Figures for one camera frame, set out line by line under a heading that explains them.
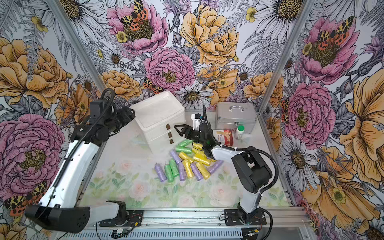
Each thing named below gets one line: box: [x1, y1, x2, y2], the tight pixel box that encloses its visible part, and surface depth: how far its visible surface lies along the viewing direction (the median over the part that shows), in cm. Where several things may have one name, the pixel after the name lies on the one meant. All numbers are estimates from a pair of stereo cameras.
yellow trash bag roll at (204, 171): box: [196, 162, 211, 180], surface depth 89 cm
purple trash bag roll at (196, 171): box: [190, 162, 204, 181], surface depth 89 cm
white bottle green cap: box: [234, 125, 245, 140], surface depth 102 cm
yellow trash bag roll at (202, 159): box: [192, 154, 212, 166], surface depth 93 cm
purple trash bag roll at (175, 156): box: [170, 149, 182, 164], surface depth 96 cm
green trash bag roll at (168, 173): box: [164, 163, 175, 183], surface depth 89 cm
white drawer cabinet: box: [131, 91, 186, 154], surface depth 91 cm
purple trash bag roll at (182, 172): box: [178, 162, 187, 181], surface depth 89 cm
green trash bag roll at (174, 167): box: [169, 158, 180, 177], surface depth 91 cm
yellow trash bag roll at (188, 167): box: [182, 159, 194, 179], surface depth 90 cm
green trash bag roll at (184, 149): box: [175, 146, 192, 154], surface depth 99 cm
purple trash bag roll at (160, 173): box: [155, 164, 167, 183], surface depth 89 cm
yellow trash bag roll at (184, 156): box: [179, 151, 194, 163], surface depth 96 cm
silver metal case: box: [215, 102, 257, 135], surface depth 104 cm
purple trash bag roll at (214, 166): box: [207, 160, 224, 175], surface depth 92 cm
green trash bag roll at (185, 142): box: [179, 139, 193, 147], surface depth 102 cm
